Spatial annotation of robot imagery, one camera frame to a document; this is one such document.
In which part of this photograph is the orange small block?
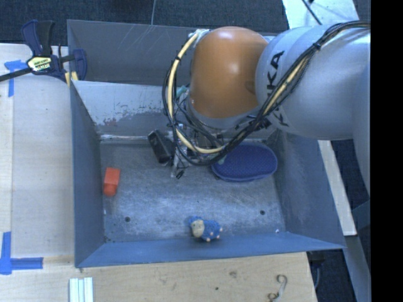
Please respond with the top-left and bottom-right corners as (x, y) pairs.
(103, 167), (122, 198)

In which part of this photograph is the black rectangular box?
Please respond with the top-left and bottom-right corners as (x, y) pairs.
(147, 129), (174, 165)

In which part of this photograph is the blue toy sheep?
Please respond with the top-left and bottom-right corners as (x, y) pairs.
(188, 215), (224, 243)

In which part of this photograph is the blue oval cloth pad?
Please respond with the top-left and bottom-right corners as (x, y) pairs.
(210, 142), (279, 183)

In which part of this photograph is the grey metal bin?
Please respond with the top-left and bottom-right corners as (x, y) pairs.
(66, 19), (348, 269)

